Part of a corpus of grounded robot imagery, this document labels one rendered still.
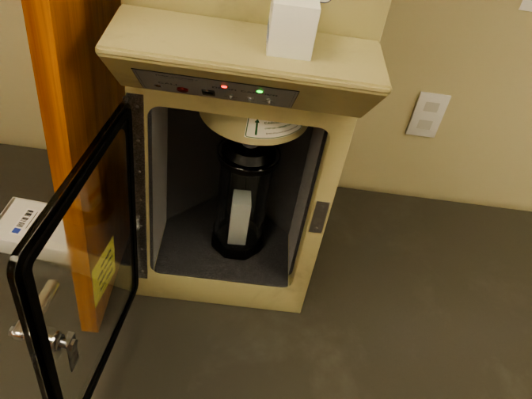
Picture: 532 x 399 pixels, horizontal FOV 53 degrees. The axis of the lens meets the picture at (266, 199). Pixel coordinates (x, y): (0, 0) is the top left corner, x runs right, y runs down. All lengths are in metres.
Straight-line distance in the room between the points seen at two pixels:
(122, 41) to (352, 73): 0.25
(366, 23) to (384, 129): 0.64
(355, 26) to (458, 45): 0.56
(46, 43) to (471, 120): 0.97
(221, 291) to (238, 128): 0.36
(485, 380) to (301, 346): 0.34
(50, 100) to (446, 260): 0.91
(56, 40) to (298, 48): 0.27
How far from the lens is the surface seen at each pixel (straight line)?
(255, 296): 1.03
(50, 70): 0.68
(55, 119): 0.71
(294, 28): 0.60
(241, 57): 0.61
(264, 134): 0.80
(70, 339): 0.70
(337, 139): 0.78
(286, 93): 0.64
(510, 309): 1.26
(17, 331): 0.73
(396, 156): 1.36
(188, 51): 0.61
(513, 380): 1.15
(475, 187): 1.48
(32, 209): 1.20
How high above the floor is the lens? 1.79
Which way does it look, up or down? 42 degrees down
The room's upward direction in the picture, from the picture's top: 10 degrees clockwise
